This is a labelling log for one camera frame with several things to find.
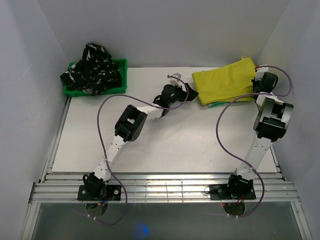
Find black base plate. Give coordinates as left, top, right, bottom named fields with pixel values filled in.
left=77, top=185, right=122, bottom=202
left=204, top=184, right=256, bottom=201

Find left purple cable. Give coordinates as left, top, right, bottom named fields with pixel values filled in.
left=96, top=74, right=189, bottom=226

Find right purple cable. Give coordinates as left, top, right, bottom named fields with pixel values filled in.
left=199, top=65, right=294, bottom=219

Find black white patterned garment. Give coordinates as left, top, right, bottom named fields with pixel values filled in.
left=60, top=43, right=122, bottom=96

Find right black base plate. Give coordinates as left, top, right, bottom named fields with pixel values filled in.
left=204, top=184, right=256, bottom=201

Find yellow trousers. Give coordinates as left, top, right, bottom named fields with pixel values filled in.
left=191, top=57, right=256, bottom=105

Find aluminium rail frame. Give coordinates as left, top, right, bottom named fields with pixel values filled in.
left=21, top=98, right=313, bottom=240

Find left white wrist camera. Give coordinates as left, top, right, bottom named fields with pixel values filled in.
left=167, top=73, right=182, bottom=87

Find green white tie-dye folded garment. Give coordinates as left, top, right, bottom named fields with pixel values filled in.
left=207, top=101, right=226, bottom=108

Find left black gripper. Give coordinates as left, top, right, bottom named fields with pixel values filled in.
left=167, top=83, right=198, bottom=106

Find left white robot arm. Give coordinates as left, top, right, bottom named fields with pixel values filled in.
left=79, top=83, right=199, bottom=200

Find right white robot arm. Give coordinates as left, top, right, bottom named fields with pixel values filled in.
left=225, top=67, right=294, bottom=199

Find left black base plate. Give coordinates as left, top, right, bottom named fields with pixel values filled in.
left=77, top=185, right=122, bottom=202

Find purple cable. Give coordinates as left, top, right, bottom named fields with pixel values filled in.
left=96, top=74, right=189, bottom=226
left=199, top=65, right=294, bottom=219

